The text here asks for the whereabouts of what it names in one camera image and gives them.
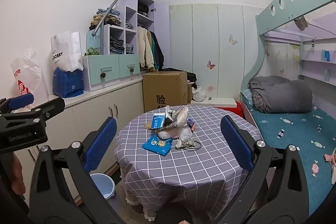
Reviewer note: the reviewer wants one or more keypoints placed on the beige butterfly sticker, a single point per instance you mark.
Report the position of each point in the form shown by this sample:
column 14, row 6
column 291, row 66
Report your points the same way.
column 232, row 39

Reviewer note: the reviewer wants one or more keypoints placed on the light blue plastic bin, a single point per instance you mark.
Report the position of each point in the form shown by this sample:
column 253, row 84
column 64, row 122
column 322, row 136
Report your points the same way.
column 103, row 186

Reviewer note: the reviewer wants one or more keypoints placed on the pile of folded clothes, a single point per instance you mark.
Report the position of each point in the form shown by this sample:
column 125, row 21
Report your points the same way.
column 105, row 19

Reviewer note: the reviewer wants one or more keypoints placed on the white paper bag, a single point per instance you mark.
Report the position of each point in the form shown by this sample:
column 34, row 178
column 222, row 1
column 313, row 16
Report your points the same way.
column 67, row 50

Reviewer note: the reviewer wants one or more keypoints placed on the crumpled grey plastic bag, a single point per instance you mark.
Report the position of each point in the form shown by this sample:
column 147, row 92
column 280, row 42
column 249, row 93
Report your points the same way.
column 179, row 115

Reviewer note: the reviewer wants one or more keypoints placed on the teal bunk bed frame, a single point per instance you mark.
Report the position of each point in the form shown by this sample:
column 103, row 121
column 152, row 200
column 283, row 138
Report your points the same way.
column 275, row 11

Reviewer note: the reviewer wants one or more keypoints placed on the blue checked pillow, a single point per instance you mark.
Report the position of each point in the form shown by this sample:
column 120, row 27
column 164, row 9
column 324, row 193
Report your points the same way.
column 246, row 96

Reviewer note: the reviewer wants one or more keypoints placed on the clear plastic bag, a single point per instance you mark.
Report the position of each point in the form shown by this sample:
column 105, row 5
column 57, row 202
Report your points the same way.
column 181, row 133

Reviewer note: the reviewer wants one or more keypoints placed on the black folded clothes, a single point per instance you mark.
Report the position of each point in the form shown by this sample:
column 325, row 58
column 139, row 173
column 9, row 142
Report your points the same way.
column 143, row 9

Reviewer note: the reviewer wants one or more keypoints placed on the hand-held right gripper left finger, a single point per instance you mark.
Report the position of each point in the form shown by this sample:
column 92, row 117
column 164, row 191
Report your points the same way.
column 101, row 144

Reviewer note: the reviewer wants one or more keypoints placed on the white plastic bag red print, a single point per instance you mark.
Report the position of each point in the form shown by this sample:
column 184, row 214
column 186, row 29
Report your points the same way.
column 29, row 77

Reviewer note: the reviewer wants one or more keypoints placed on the white wardrobe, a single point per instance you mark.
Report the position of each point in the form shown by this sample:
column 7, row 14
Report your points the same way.
column 223, row 50

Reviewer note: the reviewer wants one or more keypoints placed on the teal drawer unit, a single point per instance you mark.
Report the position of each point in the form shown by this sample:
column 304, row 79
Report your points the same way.
column 107, row 66

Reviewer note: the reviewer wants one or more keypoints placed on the purple stepped shelf unit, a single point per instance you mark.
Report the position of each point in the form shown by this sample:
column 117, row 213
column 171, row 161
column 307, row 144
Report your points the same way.
column 131, row 14

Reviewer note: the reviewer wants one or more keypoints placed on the person's left hand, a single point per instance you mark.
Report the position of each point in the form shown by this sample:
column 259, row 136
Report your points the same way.
column 17, row 176

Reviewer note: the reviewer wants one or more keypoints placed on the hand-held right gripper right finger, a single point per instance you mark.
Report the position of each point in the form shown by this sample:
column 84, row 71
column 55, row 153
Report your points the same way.
column 236, row 144

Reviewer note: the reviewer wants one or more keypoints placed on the dark folded clothes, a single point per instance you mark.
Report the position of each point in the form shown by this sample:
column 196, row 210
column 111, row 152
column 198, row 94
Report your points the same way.
column 116, row 45

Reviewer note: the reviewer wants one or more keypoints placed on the teal candy print bed sheet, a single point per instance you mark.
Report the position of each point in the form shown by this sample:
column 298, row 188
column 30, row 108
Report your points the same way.
column 286, row 129

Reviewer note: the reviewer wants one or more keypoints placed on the low white cabinet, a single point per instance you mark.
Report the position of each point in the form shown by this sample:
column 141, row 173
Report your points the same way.
column 86, row 113

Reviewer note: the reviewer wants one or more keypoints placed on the green hanging jacket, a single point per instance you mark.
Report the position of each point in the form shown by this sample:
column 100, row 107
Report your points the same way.
column 154, row 50

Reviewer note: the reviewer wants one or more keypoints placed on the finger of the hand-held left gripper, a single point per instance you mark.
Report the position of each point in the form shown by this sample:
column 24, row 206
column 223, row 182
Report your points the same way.
column 22, row 100
column 52, row 106

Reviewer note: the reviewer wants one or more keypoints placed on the blue white long packet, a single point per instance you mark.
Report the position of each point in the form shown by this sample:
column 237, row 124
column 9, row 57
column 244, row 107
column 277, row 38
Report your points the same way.
column 158, row 121

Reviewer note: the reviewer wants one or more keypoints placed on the large cardboard box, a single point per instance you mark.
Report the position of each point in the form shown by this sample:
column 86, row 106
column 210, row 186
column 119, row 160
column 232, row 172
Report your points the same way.
column 162, row 87

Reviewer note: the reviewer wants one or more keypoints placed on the small blue red box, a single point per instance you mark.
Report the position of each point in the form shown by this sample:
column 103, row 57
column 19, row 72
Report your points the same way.
column 191, row 124

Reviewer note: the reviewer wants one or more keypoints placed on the dark hanging jacket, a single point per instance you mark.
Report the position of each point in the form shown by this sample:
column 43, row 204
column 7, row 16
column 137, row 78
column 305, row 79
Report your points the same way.
column 159, row 50

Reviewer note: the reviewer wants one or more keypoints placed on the white board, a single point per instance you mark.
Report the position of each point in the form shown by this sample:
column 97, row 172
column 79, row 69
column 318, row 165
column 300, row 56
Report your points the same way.
column 218, row 102

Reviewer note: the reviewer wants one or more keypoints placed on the grey quilt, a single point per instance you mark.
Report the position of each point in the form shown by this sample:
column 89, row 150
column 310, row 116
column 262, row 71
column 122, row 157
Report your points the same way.
column 281, row 94

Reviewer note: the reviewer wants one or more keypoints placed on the round table checked purple tablecloth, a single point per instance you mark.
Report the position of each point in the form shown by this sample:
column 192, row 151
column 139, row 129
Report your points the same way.
column 183, row 182

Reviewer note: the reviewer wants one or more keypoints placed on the red plastic stool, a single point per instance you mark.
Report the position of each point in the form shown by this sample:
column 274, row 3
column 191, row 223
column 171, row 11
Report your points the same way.
column 235, row 109

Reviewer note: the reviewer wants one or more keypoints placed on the cream hanging jacket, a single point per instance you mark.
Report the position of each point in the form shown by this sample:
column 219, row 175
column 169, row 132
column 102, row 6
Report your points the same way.
column 144, row 48

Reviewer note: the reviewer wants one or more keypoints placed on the blue garment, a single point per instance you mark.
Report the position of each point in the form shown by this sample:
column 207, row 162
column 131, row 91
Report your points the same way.
column 67, row 82

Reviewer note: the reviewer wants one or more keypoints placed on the pink butterfly sticker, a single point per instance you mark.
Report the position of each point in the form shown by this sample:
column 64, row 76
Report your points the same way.
column 210, row 64

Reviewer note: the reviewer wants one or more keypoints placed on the flat blue packet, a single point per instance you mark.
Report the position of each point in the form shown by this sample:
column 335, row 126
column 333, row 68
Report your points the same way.
column 157, row 145

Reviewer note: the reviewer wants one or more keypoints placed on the small blue packet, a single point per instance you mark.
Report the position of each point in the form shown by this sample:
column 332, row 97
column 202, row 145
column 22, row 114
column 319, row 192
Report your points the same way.
column 327, row 55

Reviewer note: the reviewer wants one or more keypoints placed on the pink cloth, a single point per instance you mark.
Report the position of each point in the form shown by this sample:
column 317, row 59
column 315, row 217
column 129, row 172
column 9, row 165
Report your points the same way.
column 331, row 161

